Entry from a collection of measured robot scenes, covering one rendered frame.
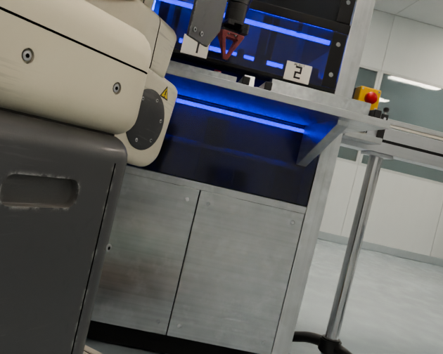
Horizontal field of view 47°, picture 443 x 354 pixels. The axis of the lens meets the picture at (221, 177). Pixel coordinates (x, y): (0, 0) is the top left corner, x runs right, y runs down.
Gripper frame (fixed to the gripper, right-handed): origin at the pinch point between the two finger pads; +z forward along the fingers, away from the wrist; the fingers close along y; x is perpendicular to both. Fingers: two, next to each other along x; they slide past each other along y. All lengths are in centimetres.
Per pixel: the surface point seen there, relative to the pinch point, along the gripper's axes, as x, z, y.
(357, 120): -28.4, 10.1, -28.6
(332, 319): -69, 77, 15
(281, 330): -44, 79, 6
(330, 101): -22.1, 7.0, -24.1
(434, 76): -401, -120, 397
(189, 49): 5.2, -2.4, 21.9
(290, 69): -26.8, -4.6, 13.7
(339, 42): -39.9, -17.0, 10.9
